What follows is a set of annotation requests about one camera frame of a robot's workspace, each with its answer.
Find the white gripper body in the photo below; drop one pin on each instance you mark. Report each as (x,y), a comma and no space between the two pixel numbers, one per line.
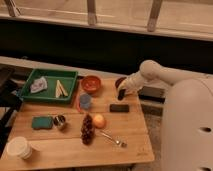
(132,83)

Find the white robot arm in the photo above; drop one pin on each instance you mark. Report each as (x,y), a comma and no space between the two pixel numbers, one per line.
(149,71)

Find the purple bowl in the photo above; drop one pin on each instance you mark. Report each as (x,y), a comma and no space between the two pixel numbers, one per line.
(119,81)

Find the orange red bowl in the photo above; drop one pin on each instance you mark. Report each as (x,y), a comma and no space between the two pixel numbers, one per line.
(91,84)

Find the black rectangular block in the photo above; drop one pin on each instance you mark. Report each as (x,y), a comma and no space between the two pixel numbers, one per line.
(119,108)

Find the blue plastic cup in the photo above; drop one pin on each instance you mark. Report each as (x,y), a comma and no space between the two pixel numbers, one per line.
(85,101)

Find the orange apple fruit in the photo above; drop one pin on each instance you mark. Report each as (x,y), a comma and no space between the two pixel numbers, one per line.
(99,121)

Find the orange carrot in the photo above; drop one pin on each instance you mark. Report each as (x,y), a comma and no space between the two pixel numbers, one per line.
(78,104)

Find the silver metal fork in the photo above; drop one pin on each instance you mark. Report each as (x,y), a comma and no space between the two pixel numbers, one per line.
(114,140)

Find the bunch of dark grapes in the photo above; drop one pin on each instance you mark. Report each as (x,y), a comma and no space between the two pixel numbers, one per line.
(87,130)

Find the pale yellow banana pieces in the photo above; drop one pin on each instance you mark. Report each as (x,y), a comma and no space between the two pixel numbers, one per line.
(60,90)

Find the small metal cup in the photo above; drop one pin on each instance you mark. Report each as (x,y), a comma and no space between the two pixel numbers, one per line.
(60,121)

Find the green plastic tray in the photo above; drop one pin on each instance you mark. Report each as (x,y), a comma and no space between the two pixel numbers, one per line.
(68,80)

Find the crumpled grey cloth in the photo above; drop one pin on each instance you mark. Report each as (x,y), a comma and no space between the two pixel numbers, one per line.
(38,85)

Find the green sponge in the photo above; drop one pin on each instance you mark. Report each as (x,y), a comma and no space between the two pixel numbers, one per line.
(42,122)

